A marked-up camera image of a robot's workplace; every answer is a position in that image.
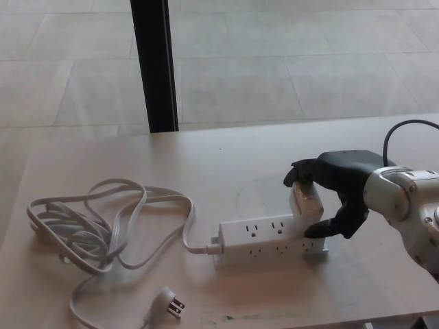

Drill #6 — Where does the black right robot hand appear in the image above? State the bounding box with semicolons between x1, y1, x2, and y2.
283;149;396;240

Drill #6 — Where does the white charger adapter plug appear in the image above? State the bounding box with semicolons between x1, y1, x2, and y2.
288;180;324;227

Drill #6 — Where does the white power strip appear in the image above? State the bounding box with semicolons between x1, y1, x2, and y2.
206;213;330;267

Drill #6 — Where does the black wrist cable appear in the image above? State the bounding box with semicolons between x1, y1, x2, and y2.
383;119;439;167

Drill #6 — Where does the black vertical post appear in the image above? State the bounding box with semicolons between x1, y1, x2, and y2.
130;0;180;133

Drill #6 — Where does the white flat power cord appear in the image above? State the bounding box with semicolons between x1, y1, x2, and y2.
26;177;211;329

